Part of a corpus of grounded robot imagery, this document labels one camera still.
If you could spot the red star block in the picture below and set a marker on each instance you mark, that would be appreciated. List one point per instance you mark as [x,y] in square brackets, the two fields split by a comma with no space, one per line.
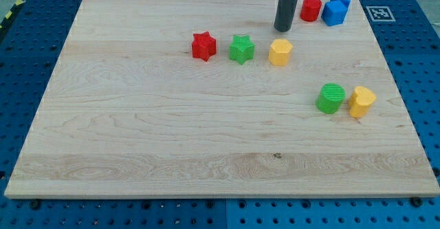
[203,46]

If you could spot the green cylinder block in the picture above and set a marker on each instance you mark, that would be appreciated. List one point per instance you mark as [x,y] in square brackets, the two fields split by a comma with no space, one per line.
[330,98]

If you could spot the yellow hexagon block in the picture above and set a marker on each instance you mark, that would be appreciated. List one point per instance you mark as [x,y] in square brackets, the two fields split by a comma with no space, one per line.
[280,52]

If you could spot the yellow heart block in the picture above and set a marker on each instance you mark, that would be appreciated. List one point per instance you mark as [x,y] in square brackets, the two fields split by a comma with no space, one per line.
[361,101]

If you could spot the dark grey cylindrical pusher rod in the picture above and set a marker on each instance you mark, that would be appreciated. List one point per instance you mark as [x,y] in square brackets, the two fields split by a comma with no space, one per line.
[284,15]

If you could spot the white fiducial marker tag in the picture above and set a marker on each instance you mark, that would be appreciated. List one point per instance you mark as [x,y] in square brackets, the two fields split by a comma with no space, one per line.
[380,14]

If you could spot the black yellow hazard tape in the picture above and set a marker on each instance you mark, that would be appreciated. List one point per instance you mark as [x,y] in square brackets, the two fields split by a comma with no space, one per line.
[11,15]

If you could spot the green star block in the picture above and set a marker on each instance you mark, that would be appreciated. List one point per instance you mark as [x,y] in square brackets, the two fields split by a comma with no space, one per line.
[241,48]

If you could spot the light wooden board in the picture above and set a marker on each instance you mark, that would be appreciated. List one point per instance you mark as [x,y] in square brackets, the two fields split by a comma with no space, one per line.
[128,113]

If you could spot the blue cube block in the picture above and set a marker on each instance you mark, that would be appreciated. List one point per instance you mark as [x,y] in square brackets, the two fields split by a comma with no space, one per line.
[334,13]

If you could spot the red cylinder block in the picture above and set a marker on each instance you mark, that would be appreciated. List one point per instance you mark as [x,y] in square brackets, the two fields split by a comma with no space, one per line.
[310,10]

